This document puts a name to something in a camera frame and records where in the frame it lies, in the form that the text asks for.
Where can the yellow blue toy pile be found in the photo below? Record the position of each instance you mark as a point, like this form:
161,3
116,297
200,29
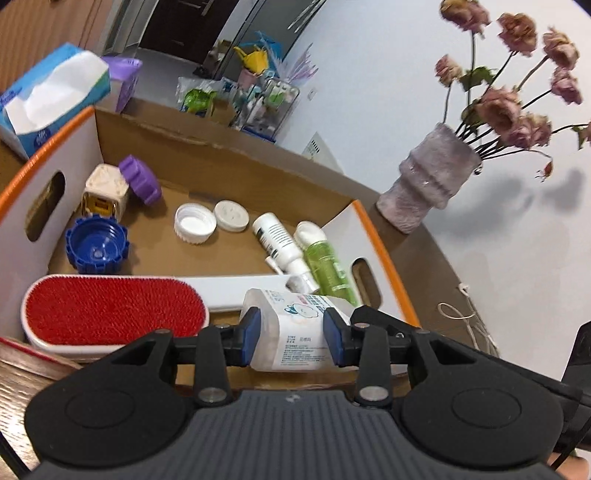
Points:
264,54

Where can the purple plastic bin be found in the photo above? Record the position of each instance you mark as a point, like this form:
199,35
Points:
123,74

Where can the green spray bottle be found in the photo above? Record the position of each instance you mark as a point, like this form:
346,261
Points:
324,262

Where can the white round lid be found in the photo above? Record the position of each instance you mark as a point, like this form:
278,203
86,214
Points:
231,216

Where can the blue gear cap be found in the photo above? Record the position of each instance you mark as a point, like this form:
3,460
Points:
97,245

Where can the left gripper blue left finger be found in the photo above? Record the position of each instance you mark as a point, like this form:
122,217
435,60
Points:
248,335

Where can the pink ceramic vase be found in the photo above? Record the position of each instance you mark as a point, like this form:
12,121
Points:
431,175

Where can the dried pink roses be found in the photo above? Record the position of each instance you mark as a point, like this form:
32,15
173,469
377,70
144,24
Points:
515,73

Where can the white bottle cap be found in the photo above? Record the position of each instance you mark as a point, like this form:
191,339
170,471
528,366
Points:
194,223

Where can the orange cardboard box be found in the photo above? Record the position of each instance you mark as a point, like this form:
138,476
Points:
43,200

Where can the red lint brush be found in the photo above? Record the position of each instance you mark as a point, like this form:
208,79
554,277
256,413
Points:
89,316

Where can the small white spray bottle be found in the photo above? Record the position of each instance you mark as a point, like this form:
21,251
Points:
284,254

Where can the wire rack with bottles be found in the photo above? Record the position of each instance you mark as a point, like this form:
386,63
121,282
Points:
262,108

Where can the purple gear cap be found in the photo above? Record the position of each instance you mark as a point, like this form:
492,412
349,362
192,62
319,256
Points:
140,179

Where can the blue tissue pack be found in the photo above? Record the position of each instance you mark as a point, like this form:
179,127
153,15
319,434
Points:
50,94

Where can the white rectangular bottle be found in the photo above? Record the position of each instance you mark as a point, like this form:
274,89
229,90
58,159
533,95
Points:
292,335

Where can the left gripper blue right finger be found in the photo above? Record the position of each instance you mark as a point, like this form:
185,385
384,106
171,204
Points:
338,337

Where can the dark entrance door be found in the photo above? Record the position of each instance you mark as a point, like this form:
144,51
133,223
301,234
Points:
186,29

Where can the beige cube adapter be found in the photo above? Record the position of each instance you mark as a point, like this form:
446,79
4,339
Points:
105,193

